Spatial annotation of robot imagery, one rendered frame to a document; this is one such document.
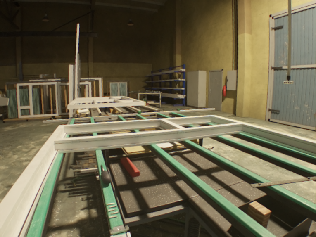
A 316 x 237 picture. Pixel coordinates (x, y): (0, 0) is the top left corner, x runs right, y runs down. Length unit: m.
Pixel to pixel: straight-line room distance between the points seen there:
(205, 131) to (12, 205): 1.16
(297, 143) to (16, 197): 1.37
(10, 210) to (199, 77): 10.00
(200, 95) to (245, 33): 4.10
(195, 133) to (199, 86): 8.96
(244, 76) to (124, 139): 7.16
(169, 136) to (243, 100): 6.90
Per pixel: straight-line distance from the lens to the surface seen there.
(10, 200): 0.61
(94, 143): 1.11
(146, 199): 1.11
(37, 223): 0.61
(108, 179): 0.70
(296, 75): 7.08
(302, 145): 1.30
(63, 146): 1.13
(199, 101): 10.24
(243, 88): 7.95
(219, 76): 9.67
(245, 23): 8.37
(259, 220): 0.91
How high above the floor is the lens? 1.23
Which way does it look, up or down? 10 degrees down
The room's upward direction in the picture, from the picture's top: straight up
